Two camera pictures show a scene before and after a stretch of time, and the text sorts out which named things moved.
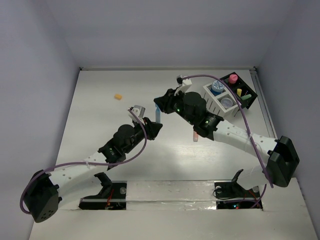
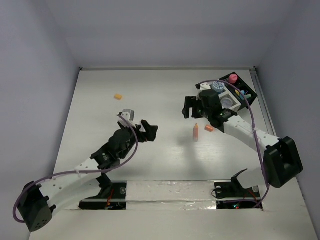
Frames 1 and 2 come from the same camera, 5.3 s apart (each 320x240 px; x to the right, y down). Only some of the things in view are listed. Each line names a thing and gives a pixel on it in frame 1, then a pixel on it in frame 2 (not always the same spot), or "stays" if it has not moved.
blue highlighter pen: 158,113 to 241,96
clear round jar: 227,102 stays
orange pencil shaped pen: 195,136 stays
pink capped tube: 233,78 stays
